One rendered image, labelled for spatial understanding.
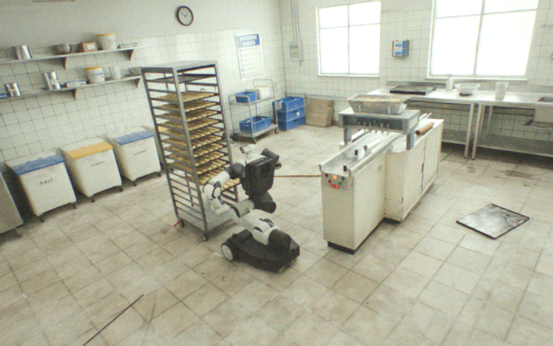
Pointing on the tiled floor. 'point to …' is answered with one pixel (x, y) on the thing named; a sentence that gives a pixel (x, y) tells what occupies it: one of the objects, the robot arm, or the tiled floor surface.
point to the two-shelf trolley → (251, 115)
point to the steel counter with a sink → (521, 94)
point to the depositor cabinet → (407, 169)
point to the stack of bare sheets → (492, 221)
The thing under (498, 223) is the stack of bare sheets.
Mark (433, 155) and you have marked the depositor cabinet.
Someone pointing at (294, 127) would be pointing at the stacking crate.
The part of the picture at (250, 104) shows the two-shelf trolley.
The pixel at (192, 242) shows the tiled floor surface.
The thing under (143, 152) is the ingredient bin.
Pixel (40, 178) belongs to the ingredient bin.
